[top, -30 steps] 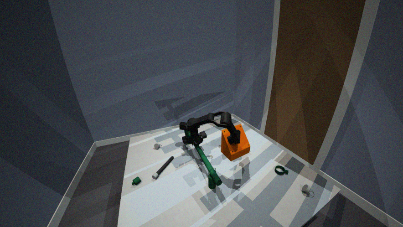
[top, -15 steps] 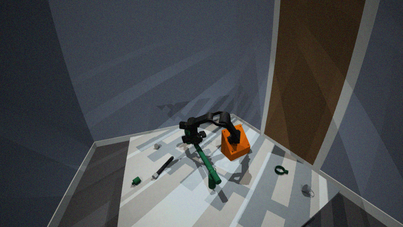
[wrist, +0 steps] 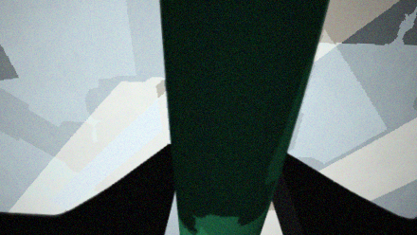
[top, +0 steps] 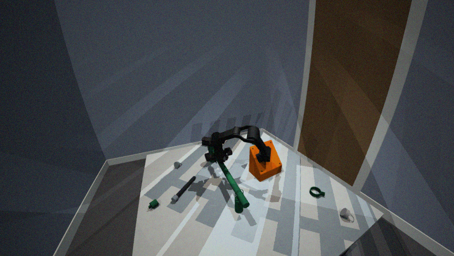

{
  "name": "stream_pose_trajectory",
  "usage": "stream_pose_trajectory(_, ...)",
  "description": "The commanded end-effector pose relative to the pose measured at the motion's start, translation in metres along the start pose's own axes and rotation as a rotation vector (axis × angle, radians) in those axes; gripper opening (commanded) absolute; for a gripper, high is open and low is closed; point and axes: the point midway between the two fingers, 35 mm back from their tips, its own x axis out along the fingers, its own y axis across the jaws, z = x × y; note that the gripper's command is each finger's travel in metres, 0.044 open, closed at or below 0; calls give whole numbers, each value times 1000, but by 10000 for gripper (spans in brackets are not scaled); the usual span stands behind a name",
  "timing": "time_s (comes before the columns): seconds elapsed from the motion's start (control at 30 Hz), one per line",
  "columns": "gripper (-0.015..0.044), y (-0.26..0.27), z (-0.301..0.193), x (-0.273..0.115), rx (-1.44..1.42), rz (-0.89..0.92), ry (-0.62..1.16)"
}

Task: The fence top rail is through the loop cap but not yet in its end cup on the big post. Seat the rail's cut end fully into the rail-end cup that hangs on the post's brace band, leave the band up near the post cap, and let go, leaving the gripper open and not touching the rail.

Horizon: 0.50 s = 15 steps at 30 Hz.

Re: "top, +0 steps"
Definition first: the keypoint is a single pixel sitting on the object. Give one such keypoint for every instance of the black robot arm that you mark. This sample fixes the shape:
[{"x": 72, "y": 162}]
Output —
[{"x": 217, "y": 139}]

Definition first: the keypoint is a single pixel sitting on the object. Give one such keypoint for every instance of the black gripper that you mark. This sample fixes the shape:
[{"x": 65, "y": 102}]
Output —
[{"x": 210, "y": 157}]

